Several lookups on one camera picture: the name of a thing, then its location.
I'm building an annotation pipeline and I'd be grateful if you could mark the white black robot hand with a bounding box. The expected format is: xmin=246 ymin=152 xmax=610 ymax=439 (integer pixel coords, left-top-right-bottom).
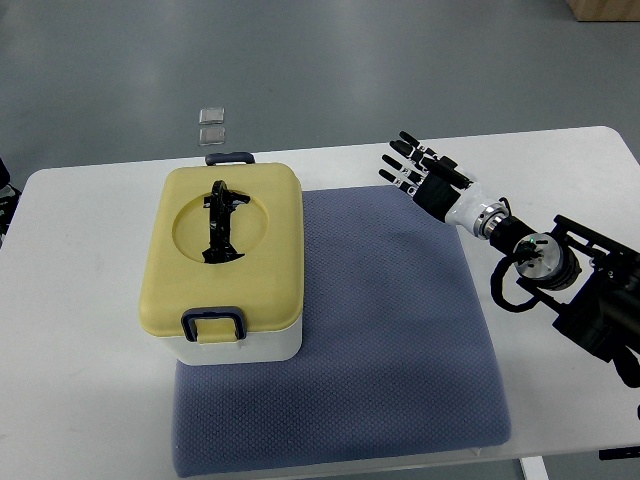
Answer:
xmin=379 ymin=131 xmax=510 ymax=239

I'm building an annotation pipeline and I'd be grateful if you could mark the yellow box lid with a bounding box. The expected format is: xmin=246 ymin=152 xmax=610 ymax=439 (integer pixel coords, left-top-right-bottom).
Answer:
xmin=139 ymin=163 xmax=304 ymax=344

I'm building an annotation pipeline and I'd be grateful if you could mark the black lid handle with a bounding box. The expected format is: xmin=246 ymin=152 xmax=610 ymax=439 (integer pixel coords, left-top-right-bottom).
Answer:
xmin=202 ymin=180 xmax=251 ymax=264

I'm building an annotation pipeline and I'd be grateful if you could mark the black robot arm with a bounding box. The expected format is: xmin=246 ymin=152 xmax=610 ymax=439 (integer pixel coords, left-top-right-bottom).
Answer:
xmin=483 ymin=198 xmax=639 ymax=388

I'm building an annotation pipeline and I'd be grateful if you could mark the white storage box base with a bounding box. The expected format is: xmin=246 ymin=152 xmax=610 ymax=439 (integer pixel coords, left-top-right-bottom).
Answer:
xmin=159 ymin=317 xmax=303 ymax=366

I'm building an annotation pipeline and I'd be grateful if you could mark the brown cardboard box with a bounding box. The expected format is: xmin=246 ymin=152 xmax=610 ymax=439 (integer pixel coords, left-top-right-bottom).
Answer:
xmin=566 ymin=0 xmax=639 ymax=22

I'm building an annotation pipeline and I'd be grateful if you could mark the blue grey fabric mat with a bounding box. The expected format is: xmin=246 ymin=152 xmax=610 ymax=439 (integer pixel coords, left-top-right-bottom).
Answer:
xmin=172 ymin=186 xmax=511 ymax=477

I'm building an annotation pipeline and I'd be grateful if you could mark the dark blue rear latch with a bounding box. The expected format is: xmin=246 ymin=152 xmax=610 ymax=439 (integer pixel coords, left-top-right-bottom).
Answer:
xmin=204 ymin=152 xmax=255 ymax=166

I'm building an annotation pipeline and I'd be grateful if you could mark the dark blue latch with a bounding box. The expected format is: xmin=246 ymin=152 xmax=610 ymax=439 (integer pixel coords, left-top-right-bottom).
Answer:
xmin=204 ymin=152 xmax=255 ymax=166
xmin=181 ymin=306 xmax=247 ymax=342

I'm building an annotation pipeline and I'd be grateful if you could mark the dark blue front latch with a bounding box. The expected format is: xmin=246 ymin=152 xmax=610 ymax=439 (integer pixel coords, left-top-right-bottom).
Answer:
xmin=181 ymin=306 xmax=247 ymax=342

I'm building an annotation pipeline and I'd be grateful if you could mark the white table leg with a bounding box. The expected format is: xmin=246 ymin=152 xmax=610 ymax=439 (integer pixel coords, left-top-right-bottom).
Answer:
xmin=519 ymin=456 xmax=549 ymax=480

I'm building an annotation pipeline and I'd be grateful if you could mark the black object at left edge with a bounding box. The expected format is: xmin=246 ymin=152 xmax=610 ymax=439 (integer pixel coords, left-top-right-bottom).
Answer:
xmin=0 ymin=160 xmax=21 ymax=242

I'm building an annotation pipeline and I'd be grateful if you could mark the black bracket under table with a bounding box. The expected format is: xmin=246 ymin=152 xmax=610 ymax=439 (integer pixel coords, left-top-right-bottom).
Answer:
xmin=598 ymin=446 xmax=640 ymax=461

